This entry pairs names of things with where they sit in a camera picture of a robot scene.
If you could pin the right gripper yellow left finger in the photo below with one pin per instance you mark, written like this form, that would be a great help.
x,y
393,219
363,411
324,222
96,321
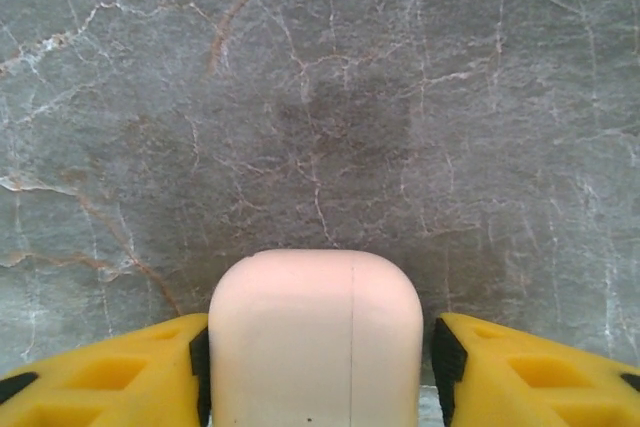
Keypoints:
x,y
100,387

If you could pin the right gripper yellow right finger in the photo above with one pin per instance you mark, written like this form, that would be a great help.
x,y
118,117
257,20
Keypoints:
x,y
540,387

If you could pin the pink earbud charging case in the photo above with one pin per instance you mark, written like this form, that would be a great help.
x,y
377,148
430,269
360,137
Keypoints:
x,y
315,342

